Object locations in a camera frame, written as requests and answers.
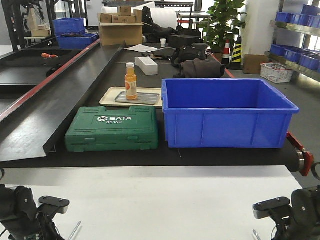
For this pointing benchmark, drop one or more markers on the beige plastic tray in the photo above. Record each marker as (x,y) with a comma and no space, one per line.
(108,100)

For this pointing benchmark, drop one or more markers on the orange juice bottle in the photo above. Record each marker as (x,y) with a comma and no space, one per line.
(130,82)

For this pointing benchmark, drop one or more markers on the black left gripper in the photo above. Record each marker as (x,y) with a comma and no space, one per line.
(49,207)

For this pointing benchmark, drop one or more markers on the white wire basket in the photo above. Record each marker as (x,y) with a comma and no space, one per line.
(275,72)

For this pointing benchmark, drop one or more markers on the blue crate far left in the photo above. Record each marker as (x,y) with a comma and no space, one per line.
(70,34)

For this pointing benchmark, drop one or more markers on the large blue plastic bin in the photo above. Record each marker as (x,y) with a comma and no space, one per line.
(224,113)

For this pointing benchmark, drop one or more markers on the white foam block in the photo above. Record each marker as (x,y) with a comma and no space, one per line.
(147,65)

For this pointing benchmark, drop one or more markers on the dark grey bag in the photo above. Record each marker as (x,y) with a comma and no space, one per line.
(200,69)

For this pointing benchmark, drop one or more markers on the green SATA tool case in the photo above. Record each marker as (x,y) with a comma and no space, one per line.
(101,129)

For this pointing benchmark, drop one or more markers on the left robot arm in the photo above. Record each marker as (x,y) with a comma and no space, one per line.
(24,220)

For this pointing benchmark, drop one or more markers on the metal shelf rack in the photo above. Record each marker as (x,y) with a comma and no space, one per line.
(305,57)

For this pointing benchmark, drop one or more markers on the grey metal tray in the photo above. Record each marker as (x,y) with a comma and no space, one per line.
(143,98)

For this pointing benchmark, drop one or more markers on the open cardboard box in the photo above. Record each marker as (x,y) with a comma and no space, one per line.
(116,33)

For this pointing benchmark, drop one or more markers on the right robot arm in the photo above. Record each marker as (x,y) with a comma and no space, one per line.
(297,218)

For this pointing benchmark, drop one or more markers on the striped traffic cone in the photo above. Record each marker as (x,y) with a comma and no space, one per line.
(236,60)

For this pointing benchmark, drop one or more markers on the orange handled tool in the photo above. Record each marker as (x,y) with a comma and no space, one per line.
(48,56)

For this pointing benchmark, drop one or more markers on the green potted plant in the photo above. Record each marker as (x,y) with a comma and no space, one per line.
(223,23)

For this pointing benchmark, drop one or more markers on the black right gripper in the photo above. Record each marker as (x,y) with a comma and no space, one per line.
(279,210)

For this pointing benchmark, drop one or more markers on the green black screwdriver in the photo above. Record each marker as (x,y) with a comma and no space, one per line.
(255,234)
(74,231)

